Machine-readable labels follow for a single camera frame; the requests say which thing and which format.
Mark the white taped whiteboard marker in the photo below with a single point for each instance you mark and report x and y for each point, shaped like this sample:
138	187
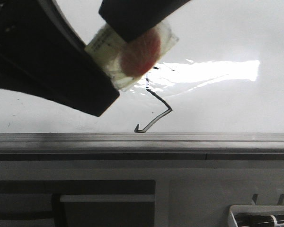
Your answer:
124	63

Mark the aluminium whiteboard frame rail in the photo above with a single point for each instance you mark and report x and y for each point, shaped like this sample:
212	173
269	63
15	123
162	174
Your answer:
142	146

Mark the white whiteboard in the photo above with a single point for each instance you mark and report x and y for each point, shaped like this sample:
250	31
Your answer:
225	74

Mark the white wire marker tray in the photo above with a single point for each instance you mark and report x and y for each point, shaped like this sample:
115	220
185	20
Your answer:
255	209

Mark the dark cabinet panel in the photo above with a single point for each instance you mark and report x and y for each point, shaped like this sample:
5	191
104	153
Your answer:
70	203

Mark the black marker in tray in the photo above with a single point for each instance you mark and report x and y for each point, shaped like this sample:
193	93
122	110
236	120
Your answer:
260	221

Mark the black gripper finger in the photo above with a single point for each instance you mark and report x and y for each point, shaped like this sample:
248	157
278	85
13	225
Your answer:
41	55
131	18

